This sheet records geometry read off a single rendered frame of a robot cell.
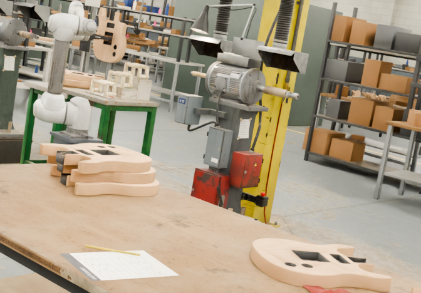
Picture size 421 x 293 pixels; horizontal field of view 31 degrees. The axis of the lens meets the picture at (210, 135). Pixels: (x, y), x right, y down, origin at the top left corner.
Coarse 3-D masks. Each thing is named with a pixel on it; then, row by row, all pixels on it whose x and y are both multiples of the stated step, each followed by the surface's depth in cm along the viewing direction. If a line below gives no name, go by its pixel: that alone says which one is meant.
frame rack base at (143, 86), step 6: (120, 78) 619; (126, 78) 614; (138, 84) 605; (144, 84) 609; (150, 84) 614; (138, 90) 606; (144, 90) 611; (150, 90) 616; (138, 96) 608; (144, 96) 612
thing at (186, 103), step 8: (184, 96) 519; (192, 96) 520; (200, 96) 527; (184, 104) 519; (192, 104) 522; (200, 104) 528; (176, 112) 524; (184, 112) 520; (192, 112) 524; (176, 120) 524; (184, 120) 520; (192, 120) 526; (192, 128) 532
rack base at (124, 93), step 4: (108, 88) 604; (120, 88) 595; (124, 88) 595; (128, 88) 598; (132, 88) 602; (116, 92) 598; (120, 92) 595; (124, 92) 596; (128, 92) 599; (132, 92) 602; (136, 92) 605; (120, 96) 595; (124, 96) 597; (128, 96) 600; (132, 96) 603; (136, 96) 606
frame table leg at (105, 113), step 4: (104, 108) 571; (108, 108) 572; (104, 112) 571; (108, 112) 573; (100, 116) 574; (104, 116) 571; (108, 116) 574; (100, 120) 574; (104, 120) 572; (108, 120) 575; (100, 124) 574; (104, 124) 572; (100, 128) 574; (104, 128) 573; (100, 132) 574; (104, 132) 574; (100, 136) 574; (104, 136) 575; (104, 140) 576
